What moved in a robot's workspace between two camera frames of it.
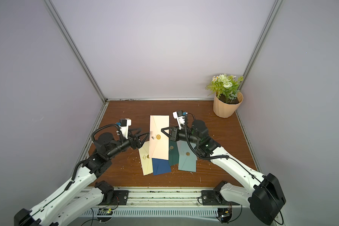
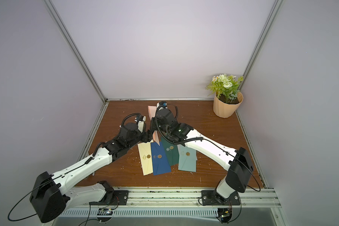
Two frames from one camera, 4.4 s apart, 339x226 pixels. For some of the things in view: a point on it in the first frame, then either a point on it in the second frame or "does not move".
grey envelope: [187, 158] does not move
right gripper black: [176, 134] to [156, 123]
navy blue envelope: [160, 166] does not move
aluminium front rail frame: [162, 196] does not move
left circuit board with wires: [104, 214] does not move
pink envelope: [159, 137] to [152, 109]
